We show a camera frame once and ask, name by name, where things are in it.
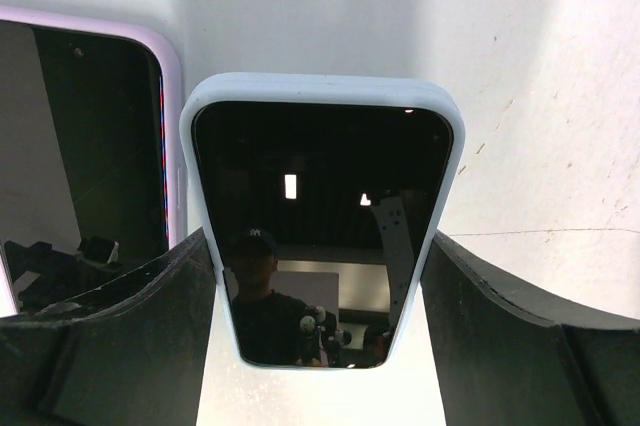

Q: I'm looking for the phone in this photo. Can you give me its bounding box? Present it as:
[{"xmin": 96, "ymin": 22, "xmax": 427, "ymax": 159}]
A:
[
  {"xmin": 180, "ymin": 72, "xmax": 465, "ymax": 370},
  {"xmin": 1, "ymin": 6, "xmax": 187, "ymax": 317}
]

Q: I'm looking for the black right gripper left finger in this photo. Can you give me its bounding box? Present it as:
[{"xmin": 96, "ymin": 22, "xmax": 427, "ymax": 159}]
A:
[{"xmin": 1, "ymin": 230, "xmax": 216, "ymax": 425}]

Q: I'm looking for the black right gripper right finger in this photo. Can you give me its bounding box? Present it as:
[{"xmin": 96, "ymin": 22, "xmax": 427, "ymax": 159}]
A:
[{"xmin": 421, "ymin": 233, "xmax": 639, "ymax": 425}]

